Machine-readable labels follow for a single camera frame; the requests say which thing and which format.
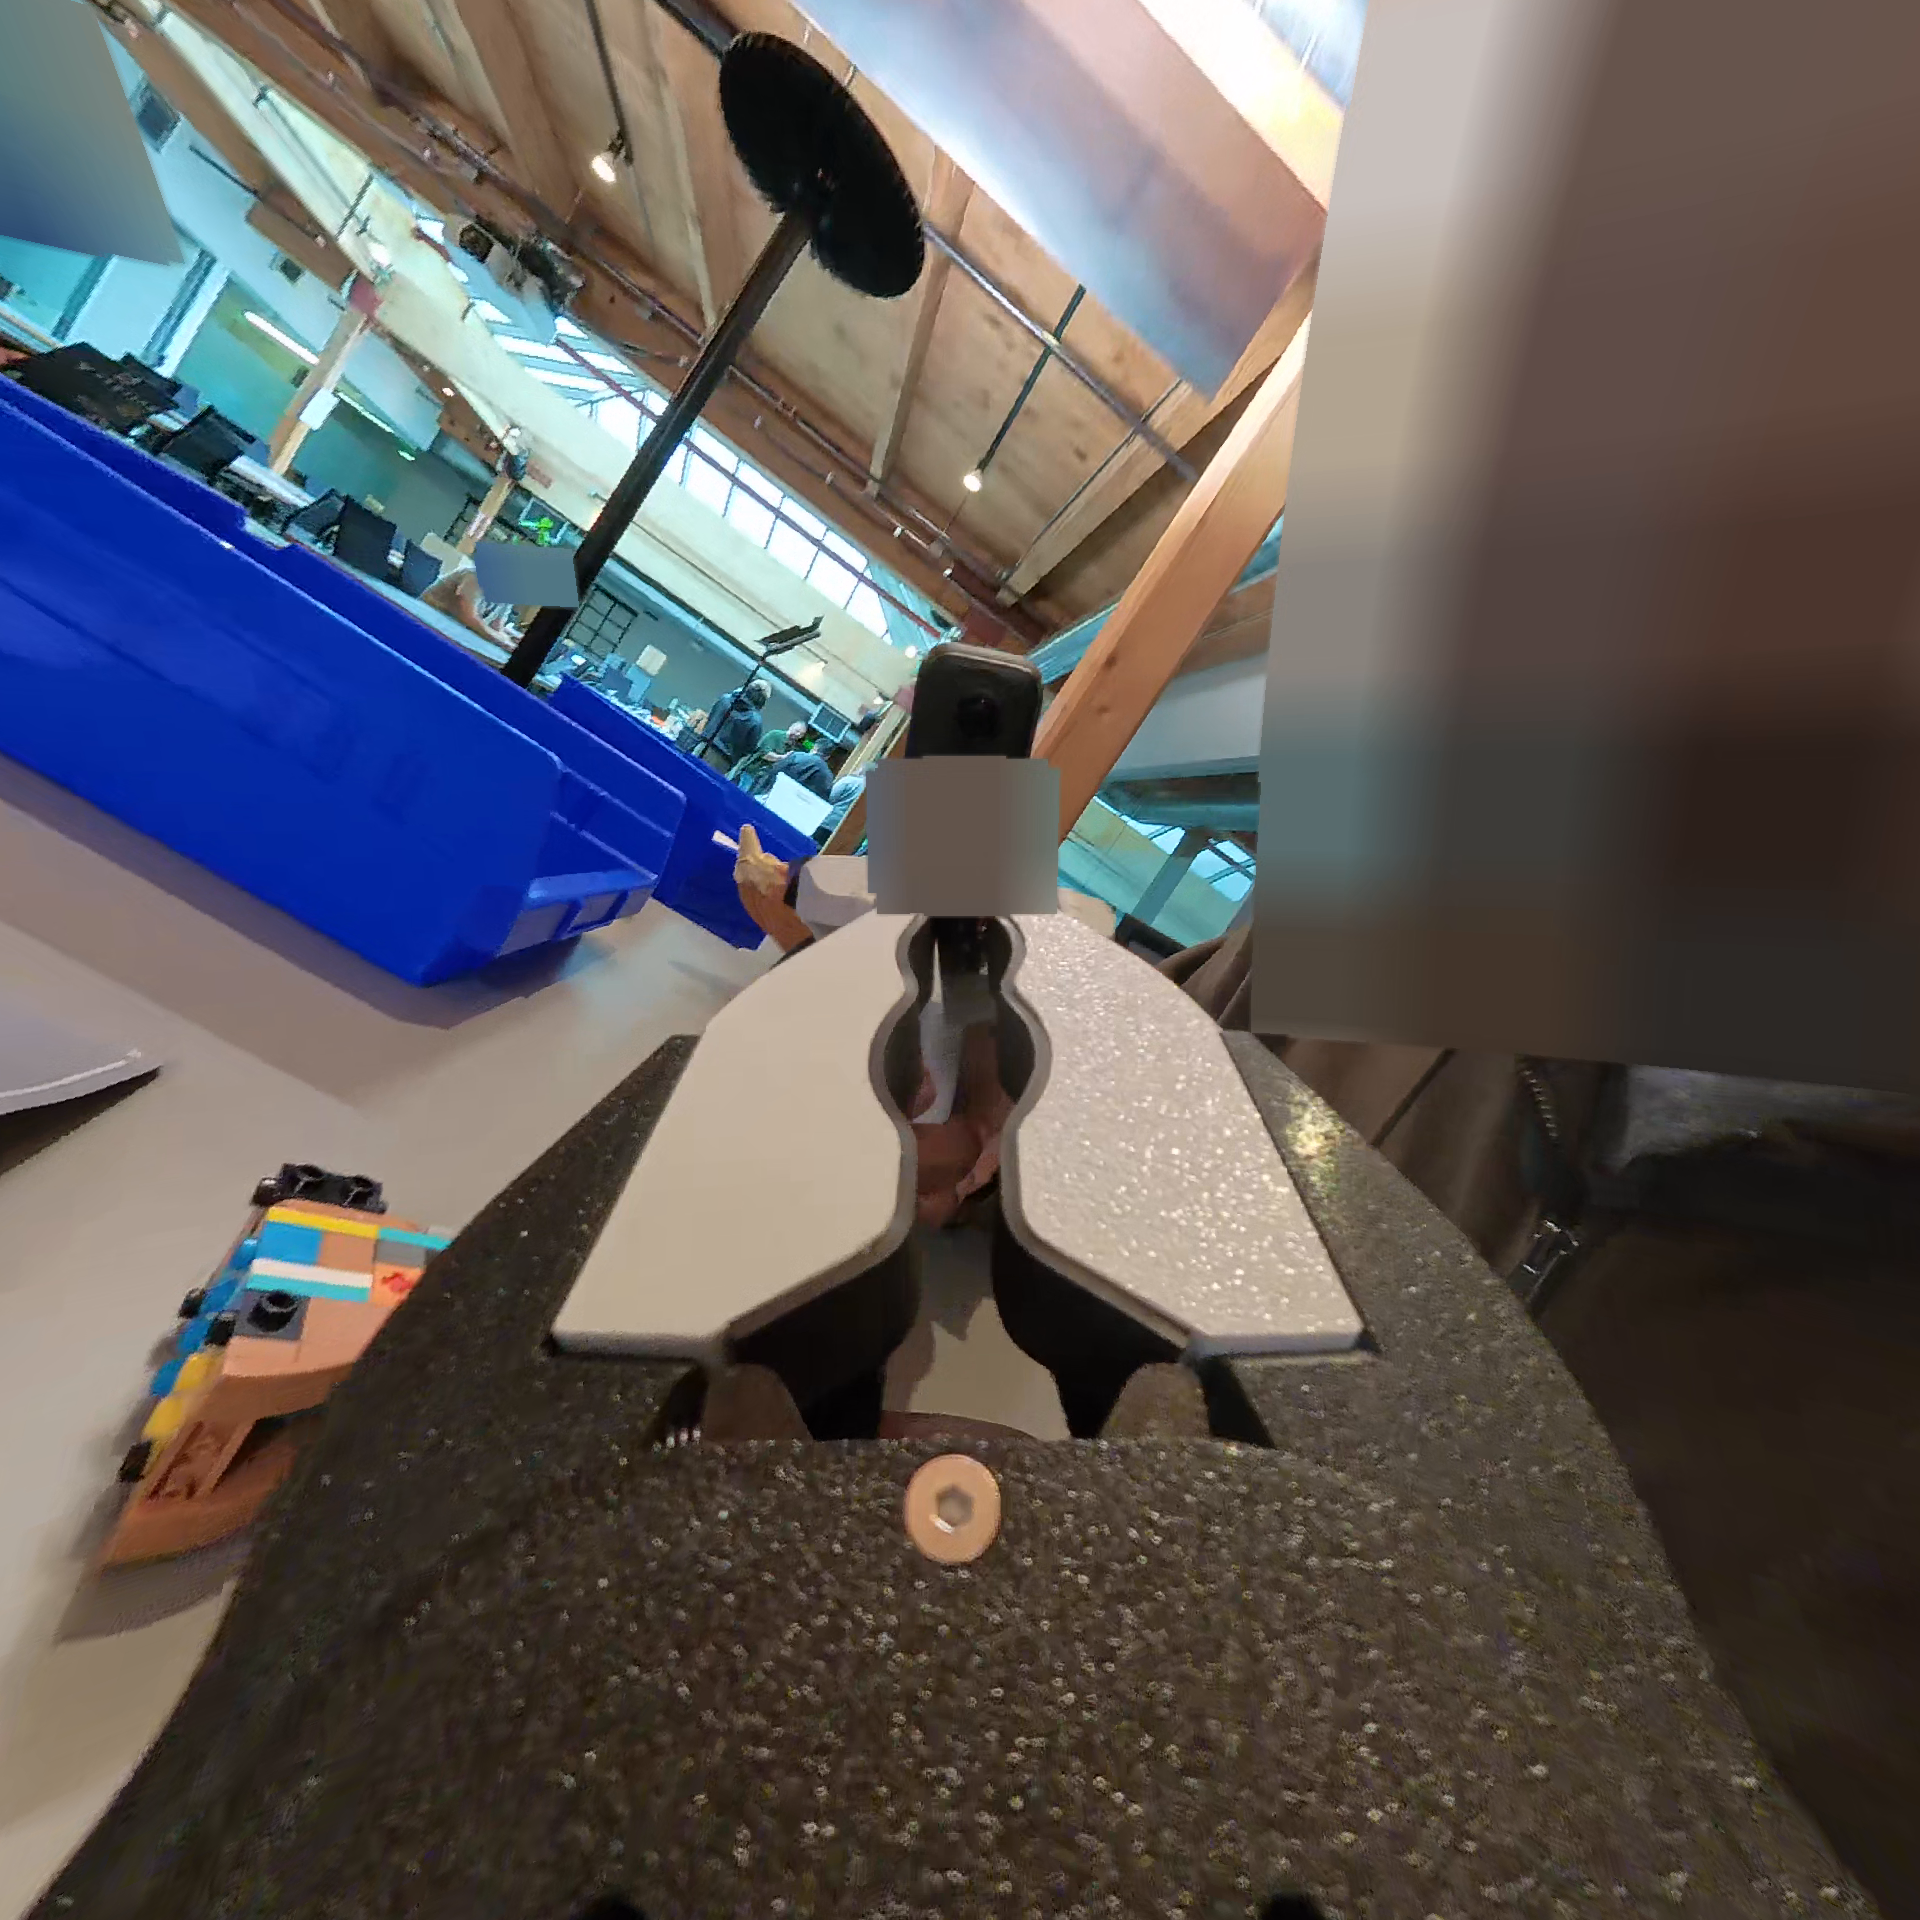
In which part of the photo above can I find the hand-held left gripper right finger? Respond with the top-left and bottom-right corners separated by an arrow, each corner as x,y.
990,912 -> 1367,1359

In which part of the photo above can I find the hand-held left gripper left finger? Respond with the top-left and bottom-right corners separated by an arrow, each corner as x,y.
550,912 -> 925,1359

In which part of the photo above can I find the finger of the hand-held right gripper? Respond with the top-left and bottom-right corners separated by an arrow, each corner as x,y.
910,1001 -> 972,1128

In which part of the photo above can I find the colourful toy brick model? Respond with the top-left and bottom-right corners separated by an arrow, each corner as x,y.
98,1163 -> 455,1569

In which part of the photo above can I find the blue plastic bin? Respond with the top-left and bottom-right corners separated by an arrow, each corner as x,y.
0,374 -> 693,988
550,676 -> 824,950

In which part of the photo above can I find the grey desk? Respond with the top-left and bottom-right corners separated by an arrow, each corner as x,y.
0,756 -> 1075,1901

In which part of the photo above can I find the person's right hand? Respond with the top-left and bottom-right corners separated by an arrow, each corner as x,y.
916,1049 -> 1014,1235

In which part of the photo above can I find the wooden beam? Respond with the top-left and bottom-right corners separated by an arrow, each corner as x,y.
1033,289 -> 1330,841

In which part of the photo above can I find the brown toy figurine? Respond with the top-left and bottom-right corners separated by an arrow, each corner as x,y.
730,824 -> 821,950

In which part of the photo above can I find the black floor lamp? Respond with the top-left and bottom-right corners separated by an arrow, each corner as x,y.
504,32 -> 929,691

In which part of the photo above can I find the grey printed sheet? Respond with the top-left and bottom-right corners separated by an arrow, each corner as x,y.
0,994 -> 162,1121

